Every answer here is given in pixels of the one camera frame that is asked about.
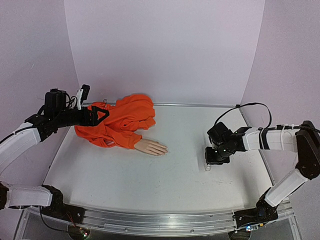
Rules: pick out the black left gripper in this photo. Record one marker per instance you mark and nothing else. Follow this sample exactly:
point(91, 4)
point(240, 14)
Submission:
point(87, 121)

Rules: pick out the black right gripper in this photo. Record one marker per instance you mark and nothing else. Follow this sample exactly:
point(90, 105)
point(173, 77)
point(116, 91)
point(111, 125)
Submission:
point(214, 159)

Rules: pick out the clear nail polish bottle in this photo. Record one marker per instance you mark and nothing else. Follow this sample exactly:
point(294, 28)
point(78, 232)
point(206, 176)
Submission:
point(207, 167)

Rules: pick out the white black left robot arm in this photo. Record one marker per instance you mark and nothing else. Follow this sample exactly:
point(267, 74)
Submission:
point(59, 110)

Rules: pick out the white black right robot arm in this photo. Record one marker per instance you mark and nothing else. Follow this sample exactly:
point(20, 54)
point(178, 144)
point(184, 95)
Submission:
point(302, 139)

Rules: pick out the orange sweatshirt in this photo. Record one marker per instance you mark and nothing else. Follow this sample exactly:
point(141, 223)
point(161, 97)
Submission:
point(129, 114)

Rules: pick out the mannequin hand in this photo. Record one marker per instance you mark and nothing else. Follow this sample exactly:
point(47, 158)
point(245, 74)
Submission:
point(151, 147)

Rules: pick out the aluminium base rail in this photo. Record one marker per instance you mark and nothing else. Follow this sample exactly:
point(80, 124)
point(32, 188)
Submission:
point(91, 224)

